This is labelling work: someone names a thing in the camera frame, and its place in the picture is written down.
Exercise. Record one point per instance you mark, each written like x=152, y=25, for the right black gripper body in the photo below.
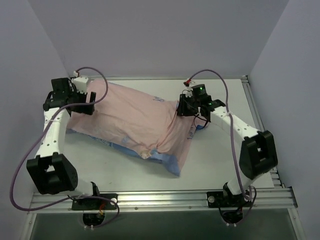
x=182, y=106

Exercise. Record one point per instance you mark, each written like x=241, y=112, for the blue pink printed pillowcase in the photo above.
x=138, y=124

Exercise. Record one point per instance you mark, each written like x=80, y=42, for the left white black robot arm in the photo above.
x=51, y=171

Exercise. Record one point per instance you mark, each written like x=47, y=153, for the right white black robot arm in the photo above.
x=253, y=151

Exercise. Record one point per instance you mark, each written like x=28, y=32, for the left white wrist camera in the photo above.
x=81, y=84

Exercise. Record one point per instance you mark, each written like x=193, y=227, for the back aluminium rail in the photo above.
x=126, y=78

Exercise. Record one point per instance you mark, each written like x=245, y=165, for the aluminium rail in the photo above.
x=274, y=173
x=198, y=200
x=126, y=78

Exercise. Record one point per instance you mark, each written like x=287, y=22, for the right side aluminium rail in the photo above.
x=274, y=173

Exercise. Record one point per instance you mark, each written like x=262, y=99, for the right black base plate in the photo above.
x=220, y=199

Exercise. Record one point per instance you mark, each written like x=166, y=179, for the front aluminium rail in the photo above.
x=198, y=200

